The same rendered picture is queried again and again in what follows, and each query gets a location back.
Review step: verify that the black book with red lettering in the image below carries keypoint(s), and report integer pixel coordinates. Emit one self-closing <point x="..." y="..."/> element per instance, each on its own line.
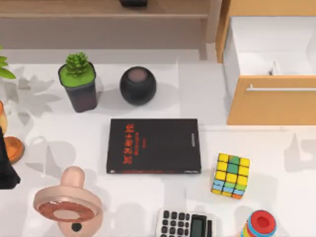
<point x="153" y="145"/>

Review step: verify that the black round speaker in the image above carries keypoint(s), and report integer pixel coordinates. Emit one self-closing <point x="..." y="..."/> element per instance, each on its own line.
<point x="137" y="86"/>

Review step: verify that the green plant in dark pot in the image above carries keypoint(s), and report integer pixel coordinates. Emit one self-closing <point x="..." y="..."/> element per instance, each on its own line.
<point x="79" y="84"/>

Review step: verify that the colourful puzzle cube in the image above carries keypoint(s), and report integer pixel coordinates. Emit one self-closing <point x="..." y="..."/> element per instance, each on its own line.
<point x="230" y="176"/>

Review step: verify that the white calculator with black keys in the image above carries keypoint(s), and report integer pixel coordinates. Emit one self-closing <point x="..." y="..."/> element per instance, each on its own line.
<point x="185" y="223"/>

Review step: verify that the wooden cupboard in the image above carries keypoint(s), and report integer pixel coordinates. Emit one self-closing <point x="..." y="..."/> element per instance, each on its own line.
<point x="223" y="29"/>

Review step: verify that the wooden open shelf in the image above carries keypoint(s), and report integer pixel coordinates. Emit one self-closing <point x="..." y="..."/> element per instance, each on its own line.
<point x="103" y="22"/>

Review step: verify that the pale wooden drawer front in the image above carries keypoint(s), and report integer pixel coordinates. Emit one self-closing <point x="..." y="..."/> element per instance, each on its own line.
<point x="274" y="106"/>

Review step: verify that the black object on shelf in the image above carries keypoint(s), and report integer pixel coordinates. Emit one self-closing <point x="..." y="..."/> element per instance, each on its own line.
<point x="133" y="3"/>

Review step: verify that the white open drawer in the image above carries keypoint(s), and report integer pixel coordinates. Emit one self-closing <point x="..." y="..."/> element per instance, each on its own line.
<point x="269" y="47"/>

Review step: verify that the stack of coloured rings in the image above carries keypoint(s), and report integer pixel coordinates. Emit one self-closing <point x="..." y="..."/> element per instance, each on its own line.
<point x="260" y="224"/>

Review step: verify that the orange wooden trophy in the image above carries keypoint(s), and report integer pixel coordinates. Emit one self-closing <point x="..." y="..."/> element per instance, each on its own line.
<point x="13" y="148"/>

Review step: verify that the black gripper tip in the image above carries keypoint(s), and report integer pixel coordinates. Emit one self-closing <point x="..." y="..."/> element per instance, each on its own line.
<point x="6" y="170"/>

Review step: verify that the green leafy plant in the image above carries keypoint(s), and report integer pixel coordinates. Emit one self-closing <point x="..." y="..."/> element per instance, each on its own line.
<point x="3" y="69"/>

